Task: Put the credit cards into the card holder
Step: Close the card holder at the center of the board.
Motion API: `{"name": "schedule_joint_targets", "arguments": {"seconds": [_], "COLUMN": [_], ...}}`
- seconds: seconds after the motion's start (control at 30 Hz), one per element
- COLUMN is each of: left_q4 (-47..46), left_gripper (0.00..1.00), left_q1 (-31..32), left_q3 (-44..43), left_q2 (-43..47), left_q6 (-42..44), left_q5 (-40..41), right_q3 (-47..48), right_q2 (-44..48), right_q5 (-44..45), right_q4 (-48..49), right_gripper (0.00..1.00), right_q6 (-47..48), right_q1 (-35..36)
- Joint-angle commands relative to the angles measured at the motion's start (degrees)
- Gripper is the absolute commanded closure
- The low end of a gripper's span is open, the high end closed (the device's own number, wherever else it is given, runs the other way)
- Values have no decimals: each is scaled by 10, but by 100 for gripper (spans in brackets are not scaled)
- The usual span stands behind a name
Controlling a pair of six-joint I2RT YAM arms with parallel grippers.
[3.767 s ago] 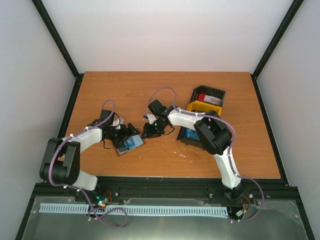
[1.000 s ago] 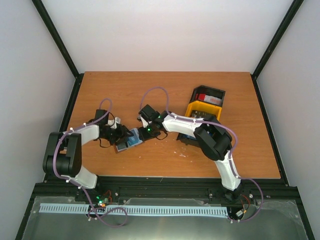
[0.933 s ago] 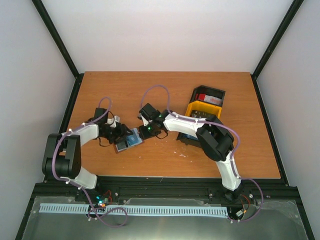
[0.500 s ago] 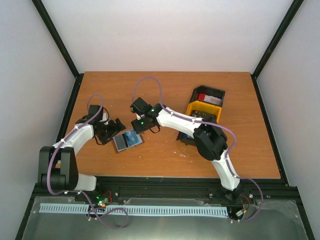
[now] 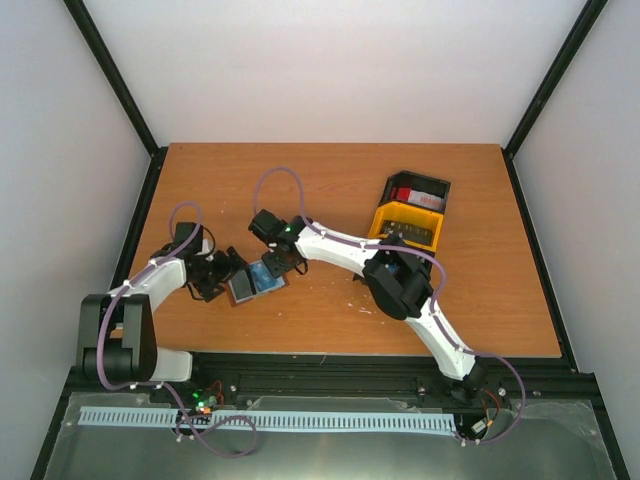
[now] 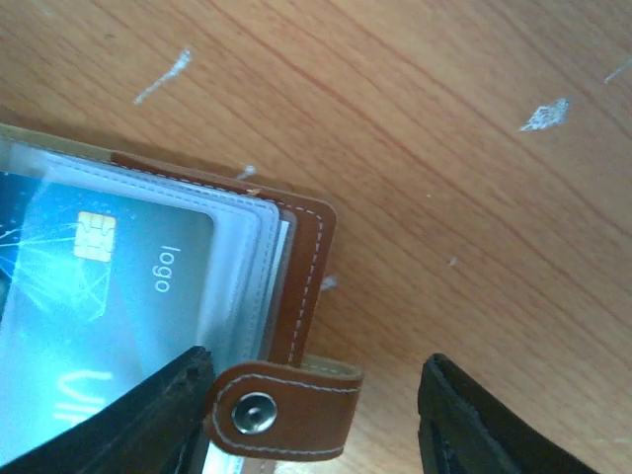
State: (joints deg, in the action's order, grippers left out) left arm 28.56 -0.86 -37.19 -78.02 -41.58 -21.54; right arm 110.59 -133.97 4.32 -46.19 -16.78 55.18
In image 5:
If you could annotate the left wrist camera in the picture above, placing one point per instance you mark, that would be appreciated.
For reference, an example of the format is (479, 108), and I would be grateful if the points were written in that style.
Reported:
(207, 248)

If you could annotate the left controller board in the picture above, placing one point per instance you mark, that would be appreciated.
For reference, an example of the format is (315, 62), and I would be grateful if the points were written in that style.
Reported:
(209, 399)

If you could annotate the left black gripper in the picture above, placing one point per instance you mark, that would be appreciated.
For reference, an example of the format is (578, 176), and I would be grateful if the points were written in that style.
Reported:
(226, 270)

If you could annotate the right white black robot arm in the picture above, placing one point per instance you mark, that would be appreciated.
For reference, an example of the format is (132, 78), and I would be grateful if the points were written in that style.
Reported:
(398, 277)

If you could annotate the light blue cable duct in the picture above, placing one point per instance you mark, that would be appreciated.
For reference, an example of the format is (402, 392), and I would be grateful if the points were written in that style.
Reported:
(273, 421)

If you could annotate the brown leather card holder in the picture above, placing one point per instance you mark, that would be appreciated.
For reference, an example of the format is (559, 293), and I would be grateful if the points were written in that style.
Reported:
(231, 299)

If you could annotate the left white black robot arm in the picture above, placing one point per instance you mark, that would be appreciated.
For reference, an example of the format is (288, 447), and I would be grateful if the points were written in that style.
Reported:
(117, 342)

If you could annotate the black aluminium frame rail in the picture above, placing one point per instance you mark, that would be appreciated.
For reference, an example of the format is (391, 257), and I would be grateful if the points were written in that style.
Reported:
(414, 380)

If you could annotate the red white credit card stack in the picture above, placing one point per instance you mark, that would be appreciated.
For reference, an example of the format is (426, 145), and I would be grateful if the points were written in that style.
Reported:
(418, 198)

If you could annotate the left black frame post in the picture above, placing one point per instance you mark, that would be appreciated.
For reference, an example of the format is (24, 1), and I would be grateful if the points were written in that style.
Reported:
(87, 27)

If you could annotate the metal base plate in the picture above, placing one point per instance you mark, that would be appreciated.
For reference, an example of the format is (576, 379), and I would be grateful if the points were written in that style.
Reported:
(551, 440)

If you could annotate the right black frame post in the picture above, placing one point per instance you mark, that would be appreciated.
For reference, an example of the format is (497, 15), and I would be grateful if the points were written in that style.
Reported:
(578, 33)

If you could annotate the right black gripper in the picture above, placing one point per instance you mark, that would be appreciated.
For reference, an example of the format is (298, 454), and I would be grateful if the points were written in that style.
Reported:
(274, 268)

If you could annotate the black yellow card tray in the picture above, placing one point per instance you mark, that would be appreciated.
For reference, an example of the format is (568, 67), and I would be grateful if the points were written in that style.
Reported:
(397, 211)

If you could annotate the black frame post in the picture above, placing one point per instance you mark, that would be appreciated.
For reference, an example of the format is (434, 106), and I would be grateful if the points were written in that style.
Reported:
(87, 27)
(578, 33)

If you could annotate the blue credit card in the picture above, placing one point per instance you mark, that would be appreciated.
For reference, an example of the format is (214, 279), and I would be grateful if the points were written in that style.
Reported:
(263, 280)

